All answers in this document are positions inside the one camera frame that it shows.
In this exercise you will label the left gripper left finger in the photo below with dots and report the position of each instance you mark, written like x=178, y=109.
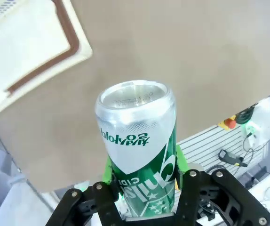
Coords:
x=90, y=207

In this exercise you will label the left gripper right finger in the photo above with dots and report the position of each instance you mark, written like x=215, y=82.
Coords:
x=196, y=200

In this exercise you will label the green soda can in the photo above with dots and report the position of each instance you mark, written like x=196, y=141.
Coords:
x=135, y=141

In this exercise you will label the cream plastic shopping basket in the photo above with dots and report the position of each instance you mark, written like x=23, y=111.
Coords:
x=26, y=42

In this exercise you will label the black handheld enabling device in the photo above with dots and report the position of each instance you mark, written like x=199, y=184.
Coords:
x=230, y=156

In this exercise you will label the yellow red emergency stop button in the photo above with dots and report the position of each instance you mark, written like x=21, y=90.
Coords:
x=229, y=122

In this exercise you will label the slotted aluminium base plate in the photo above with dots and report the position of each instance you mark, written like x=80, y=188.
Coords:
x=203, y=146

